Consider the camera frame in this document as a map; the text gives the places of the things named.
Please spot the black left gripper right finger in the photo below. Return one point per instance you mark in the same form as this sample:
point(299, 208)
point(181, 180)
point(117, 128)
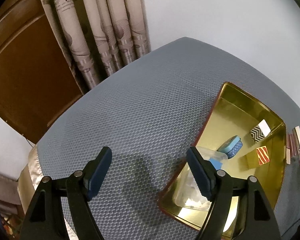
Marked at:
point(255, 217)

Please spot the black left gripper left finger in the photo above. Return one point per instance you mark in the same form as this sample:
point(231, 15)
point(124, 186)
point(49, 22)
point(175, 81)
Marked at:
point(44, 218)

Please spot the red yellow striped wooden cube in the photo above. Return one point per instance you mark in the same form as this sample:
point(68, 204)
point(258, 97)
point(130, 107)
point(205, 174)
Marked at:
point(257, 157)

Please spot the clear box with blue sponge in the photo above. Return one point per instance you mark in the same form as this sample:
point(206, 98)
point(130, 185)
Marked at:
point(187, 193)

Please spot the beige satin tablecloth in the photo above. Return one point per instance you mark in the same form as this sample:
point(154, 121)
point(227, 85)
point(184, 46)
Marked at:
point(29, 178)

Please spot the blue small tin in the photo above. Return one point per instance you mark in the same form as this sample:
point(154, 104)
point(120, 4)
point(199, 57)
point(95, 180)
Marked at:
point(231, 147)

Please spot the black white zigzag block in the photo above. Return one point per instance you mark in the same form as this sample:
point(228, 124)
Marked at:
point(260, 131)

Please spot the brown wooden door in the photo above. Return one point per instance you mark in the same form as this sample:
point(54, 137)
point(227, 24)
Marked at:
point(36, 83)

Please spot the grey honeycomb mesh mat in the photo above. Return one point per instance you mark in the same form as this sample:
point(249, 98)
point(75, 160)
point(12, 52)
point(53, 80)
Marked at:
point(149, 113)

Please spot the beige patterned curtain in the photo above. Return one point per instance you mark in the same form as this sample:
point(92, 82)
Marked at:
point(97, 37)

